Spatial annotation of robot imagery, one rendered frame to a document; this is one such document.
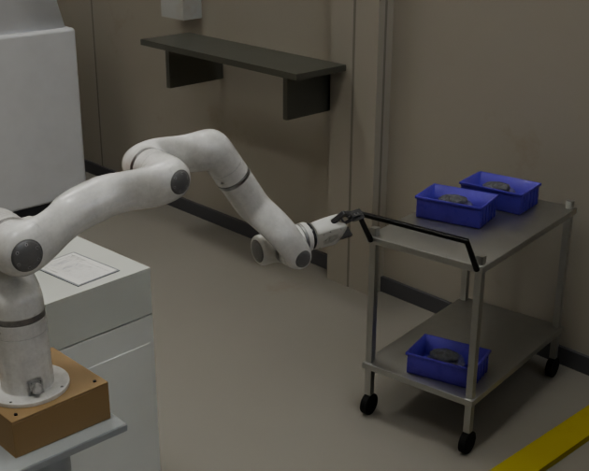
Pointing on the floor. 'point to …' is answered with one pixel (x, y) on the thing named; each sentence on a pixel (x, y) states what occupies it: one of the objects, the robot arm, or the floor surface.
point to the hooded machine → (28, 107)
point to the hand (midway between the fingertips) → (352, 222)
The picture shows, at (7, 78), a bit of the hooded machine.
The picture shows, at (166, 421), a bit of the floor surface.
